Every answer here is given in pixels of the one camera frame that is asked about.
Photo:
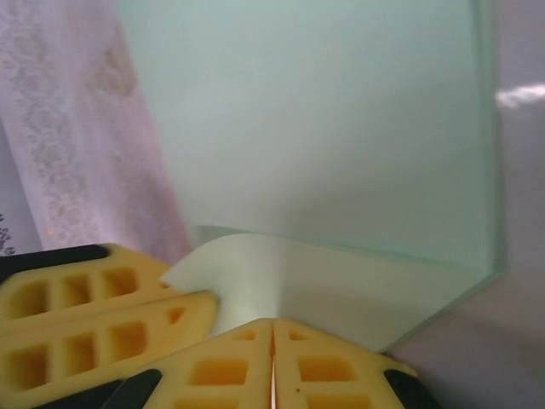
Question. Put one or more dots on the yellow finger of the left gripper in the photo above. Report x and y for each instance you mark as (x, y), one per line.
(85, 289)
(162, 328)

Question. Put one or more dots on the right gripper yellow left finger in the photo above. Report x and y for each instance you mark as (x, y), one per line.
(221, 375)

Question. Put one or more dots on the green paper sheet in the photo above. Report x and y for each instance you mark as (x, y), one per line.
(319, 128)

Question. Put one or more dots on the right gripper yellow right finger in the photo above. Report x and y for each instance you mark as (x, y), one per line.
(332, 375)

